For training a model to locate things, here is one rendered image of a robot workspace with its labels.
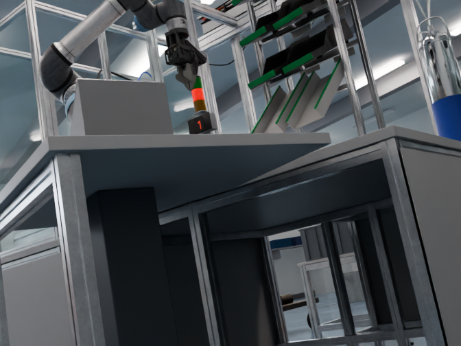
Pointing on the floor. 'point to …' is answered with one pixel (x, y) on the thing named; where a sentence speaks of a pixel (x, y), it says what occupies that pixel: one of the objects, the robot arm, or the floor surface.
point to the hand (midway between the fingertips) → (191, 87)
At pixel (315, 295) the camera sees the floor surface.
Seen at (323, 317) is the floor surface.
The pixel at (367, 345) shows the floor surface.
